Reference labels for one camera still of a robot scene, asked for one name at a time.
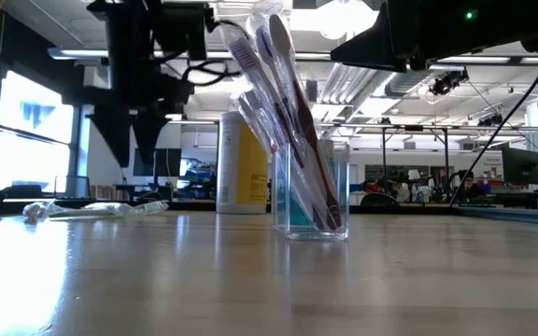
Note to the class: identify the white yellow wipes canister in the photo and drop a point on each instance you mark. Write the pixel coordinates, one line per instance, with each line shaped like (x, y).
(231, 163)

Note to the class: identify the wrapped white toothbrush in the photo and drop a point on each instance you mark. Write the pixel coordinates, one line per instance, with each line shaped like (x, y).
(40, 211)

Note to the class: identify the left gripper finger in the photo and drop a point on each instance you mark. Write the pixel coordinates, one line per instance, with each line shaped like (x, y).
(115, 121)
(150, 126)

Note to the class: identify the black ceiling camera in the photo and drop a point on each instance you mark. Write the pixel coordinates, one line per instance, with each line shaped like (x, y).
(446, 83)

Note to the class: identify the ceiling light strip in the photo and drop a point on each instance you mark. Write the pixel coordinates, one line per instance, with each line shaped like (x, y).
(477, 60)
(77, 52)

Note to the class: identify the wrapped green toothbrush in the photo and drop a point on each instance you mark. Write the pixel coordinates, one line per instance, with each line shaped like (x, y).
(105, 208)

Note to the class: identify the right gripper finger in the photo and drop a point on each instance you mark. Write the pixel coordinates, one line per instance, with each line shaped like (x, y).
(372, 42)

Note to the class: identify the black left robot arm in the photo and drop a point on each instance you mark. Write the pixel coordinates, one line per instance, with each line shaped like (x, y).
(129, 37)

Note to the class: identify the person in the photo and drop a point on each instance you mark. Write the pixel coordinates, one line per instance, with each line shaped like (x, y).
(472, 184)

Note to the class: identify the silver ventilation duct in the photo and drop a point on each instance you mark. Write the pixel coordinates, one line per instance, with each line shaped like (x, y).
(344, 84)

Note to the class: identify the large glass window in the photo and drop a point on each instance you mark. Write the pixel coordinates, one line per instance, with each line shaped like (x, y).
(31, 154)

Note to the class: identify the black computer monitor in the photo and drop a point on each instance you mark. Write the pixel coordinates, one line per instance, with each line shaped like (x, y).
(171, 163)
(521, 165)

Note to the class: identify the clear acrylic holder cup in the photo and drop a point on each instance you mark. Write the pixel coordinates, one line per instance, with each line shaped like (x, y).
(344, 196)

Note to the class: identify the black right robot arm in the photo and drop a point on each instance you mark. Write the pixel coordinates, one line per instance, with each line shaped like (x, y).
(521, 23)

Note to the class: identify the purple toothbrush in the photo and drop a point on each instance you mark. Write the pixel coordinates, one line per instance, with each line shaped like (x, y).
(245, 53)
(264, 44)

